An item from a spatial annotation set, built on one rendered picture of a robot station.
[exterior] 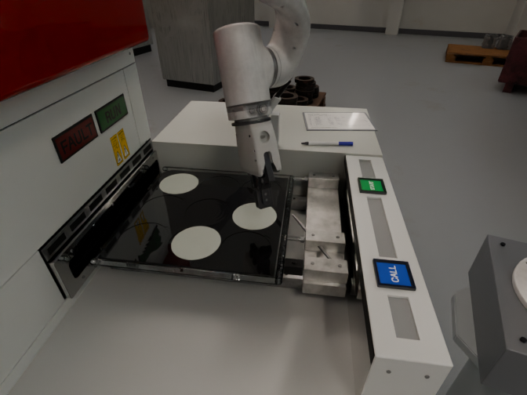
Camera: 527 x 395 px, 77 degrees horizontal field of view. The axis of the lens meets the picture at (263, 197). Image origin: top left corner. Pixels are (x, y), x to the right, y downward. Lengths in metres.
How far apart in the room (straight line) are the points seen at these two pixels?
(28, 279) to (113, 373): 0.20
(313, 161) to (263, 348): 0.50
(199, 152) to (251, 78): 0.39
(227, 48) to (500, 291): 0.60
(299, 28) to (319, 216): 0.40
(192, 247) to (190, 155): 0.35
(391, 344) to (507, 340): 0.19
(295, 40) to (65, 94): 0.42
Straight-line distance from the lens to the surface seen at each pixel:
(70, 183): 0.71
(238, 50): 0.60
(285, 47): 0.66
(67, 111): 0.70
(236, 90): 0.60
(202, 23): 4.53
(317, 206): 0.82
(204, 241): 0.69
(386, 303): 0.53
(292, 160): 0.90
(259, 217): 0.74
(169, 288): 0.73
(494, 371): 0.66
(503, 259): 0.74
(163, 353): 0.64
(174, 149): 0.96
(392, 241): 0.64
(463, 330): 0.74
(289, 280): 0.69
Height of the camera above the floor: 1.36
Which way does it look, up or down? 35 degrees down
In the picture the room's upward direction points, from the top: straight up
